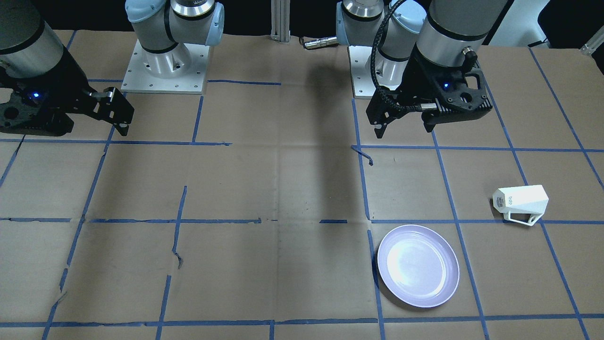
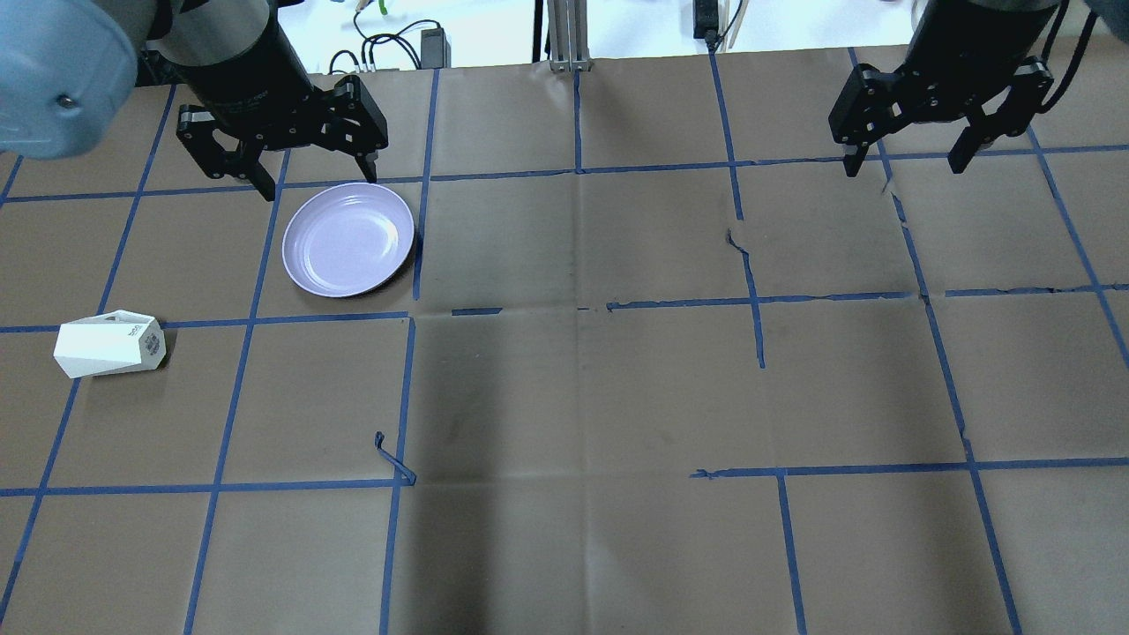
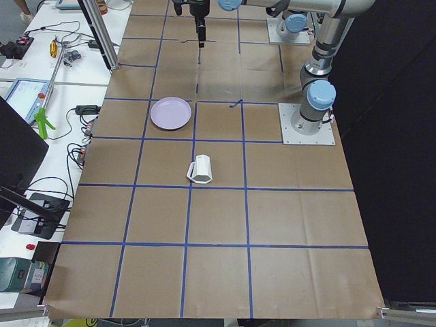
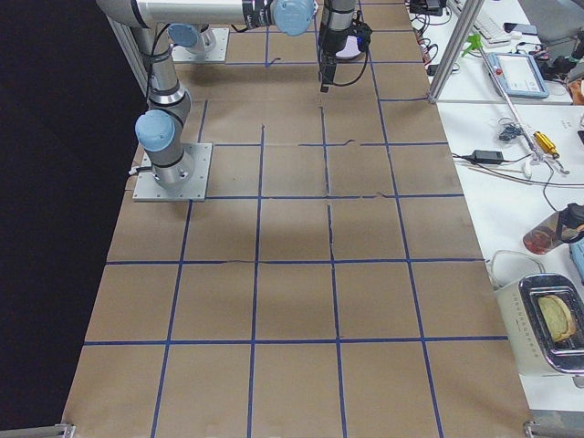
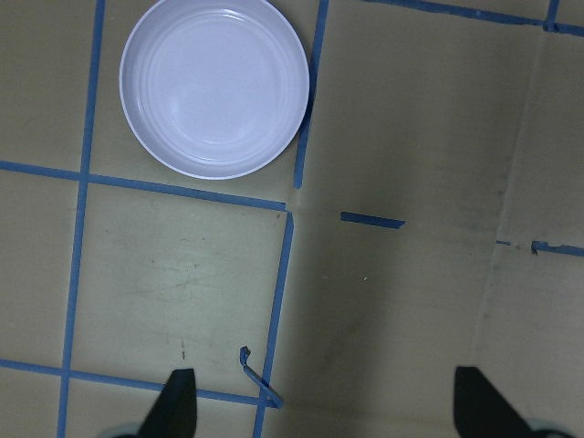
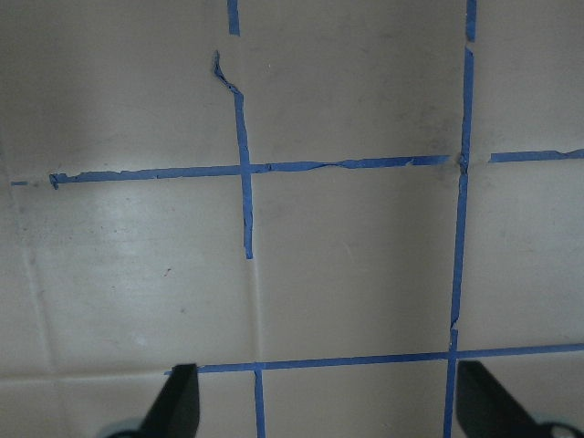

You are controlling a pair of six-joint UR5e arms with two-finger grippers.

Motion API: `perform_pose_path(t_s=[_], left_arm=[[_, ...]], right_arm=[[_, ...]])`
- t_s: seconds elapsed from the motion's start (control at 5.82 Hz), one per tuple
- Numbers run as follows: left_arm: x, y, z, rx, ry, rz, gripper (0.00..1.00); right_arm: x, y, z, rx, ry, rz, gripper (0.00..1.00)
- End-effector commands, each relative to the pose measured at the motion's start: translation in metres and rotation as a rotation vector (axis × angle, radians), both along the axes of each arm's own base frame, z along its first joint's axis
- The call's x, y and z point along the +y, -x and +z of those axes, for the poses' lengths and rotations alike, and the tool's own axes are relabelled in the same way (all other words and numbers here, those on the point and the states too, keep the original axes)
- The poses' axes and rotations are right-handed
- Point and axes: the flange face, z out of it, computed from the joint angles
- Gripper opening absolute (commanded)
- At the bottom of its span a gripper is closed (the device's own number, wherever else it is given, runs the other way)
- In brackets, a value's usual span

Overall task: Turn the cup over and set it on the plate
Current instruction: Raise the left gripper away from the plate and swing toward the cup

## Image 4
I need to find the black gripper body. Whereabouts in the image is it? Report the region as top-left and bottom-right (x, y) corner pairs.
(318, 26), (372, 87)

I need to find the lavender plate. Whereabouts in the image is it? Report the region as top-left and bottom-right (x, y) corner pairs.
(336, 36), (362, 61)

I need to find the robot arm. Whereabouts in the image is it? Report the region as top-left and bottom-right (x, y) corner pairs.
(168, 1), (355, 59)
(98, 1), (372, 190)

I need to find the long grabber stick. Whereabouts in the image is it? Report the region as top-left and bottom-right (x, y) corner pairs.
(462, 34), (545, 163)

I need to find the white keyboard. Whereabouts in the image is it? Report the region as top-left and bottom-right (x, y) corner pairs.
(446, 0), (512, 48)

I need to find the black power adapter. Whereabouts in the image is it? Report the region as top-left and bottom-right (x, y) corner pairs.
(472, 150), (505, 165)

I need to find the black smartphone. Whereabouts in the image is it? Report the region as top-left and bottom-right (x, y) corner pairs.
(503, 22), (538, 36)

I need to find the blue teach pendant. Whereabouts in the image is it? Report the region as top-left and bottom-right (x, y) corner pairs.
(487, 53), (549, 99)

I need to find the yellow tool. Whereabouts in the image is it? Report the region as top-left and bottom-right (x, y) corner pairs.
(533, 131), (559, 159)

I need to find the red drink bottle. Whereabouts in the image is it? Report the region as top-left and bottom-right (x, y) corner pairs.
(523, 203), (583, 255)

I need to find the toast slice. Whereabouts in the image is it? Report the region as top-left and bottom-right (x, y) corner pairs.
(537, 295), (576, 342)

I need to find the white toaster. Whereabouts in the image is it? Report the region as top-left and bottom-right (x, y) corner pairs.
(495, 273), (583, 377)

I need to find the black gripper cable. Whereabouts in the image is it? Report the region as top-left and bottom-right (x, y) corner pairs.
(330, 8), (371, 87)

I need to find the aluminium frame post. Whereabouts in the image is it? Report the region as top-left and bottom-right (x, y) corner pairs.
(428, 0), (484, 103)

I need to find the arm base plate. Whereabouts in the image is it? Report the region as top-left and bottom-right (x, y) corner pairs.
(132, 143), (213, 202)
(169, 24), (229, 64)

